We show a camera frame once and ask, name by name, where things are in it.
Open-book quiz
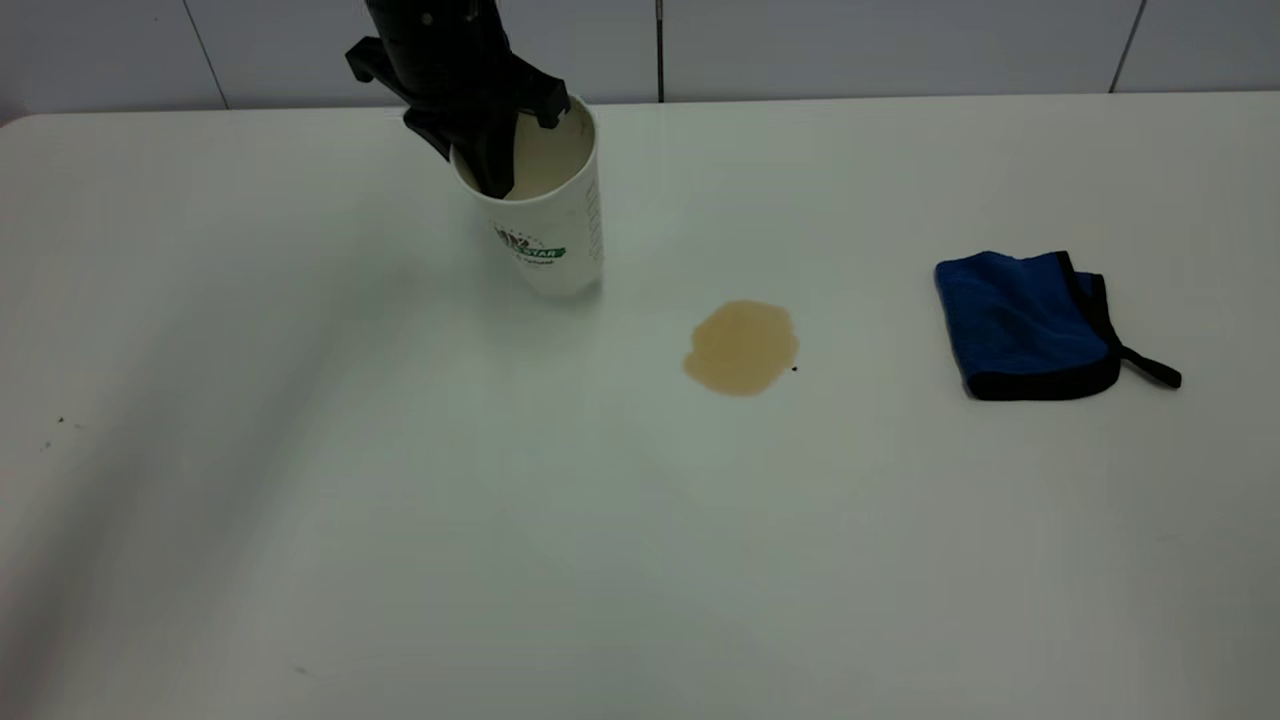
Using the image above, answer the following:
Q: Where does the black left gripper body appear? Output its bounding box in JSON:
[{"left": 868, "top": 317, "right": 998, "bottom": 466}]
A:
[{"left": 345, "top": 0, "right": 571, "bottom": 131}]

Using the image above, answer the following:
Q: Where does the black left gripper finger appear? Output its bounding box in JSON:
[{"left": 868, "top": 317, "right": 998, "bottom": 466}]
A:
[
  {"left": 403, "top": 110, "right": 454, "bottom": 162},
  {"left": 464, "top": 107, "right": 521, "bottom": 199}
]

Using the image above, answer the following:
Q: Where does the white paper coffee cup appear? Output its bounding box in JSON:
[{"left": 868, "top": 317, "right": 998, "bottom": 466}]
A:
[{"left": 448, "top": 95, "right": 604, "bottom": 298}]

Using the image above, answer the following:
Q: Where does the blue cloth with black trim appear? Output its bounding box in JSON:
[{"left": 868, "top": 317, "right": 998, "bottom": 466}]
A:
[{"left": 934, "top": 250, "right": 1183, "bottom": 403}]

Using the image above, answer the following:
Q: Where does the brown coffee spill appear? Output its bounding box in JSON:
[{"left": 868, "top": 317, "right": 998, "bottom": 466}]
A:
[{"left": 683, "top": 300, "right": 800, "bottom": 397}]

